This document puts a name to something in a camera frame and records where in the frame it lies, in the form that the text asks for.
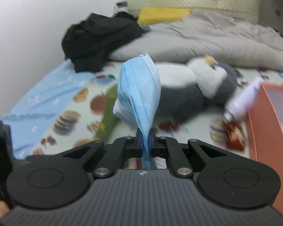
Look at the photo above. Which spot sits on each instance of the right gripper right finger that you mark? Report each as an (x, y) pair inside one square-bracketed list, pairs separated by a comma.
[(169, 149)]

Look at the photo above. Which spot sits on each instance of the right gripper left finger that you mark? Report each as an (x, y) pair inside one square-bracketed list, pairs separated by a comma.
[(118, 152)]

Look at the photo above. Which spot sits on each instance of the blue surgical face mask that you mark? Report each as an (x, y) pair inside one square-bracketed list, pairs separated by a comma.
[(139, 90)]

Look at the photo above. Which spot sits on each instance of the red brown snack packet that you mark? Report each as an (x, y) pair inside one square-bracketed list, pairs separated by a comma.
[(236, 137)]

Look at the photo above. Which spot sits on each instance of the light blue bed sheet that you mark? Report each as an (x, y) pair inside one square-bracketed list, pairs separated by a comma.
[(37, 110)]

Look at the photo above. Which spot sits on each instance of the grey white penguin plush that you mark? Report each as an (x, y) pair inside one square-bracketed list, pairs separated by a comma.
[(187, 89)]

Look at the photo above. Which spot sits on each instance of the white spray bottle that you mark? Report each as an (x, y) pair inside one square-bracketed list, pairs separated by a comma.
[(237, 108)]

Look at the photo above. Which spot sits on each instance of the orange cardboard box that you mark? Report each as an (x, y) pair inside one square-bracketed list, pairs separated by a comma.
[(264, 125)]

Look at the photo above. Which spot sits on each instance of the black clothing pile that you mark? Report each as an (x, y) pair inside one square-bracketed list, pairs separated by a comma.
[(89, 43)]

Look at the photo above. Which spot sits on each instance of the grey duvet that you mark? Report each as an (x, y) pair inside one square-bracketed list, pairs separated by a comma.
[(234, 42)]

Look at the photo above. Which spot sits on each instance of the yellow pillow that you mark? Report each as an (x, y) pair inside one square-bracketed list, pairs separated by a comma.
[(157, 15)]

